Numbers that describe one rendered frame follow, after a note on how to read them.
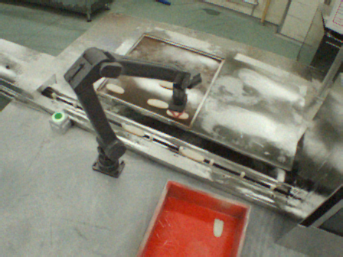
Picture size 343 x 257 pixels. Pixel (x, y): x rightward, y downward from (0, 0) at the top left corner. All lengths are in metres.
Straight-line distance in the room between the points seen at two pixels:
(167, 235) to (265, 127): 0.66
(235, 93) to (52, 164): 0.91
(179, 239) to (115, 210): 0.26
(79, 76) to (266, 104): 0.93
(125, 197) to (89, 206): 0.14
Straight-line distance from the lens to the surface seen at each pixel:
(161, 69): 0.92
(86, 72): 0.73
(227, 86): 1.39
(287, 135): 1.32
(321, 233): 0.99
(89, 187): 1.10
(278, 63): 2.00
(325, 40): 2.56
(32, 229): 1.08
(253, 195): 1.12
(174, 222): 1.03
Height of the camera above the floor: 1.77
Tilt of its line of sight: 48 degrees down
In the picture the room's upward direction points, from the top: 9 degrees clockwise
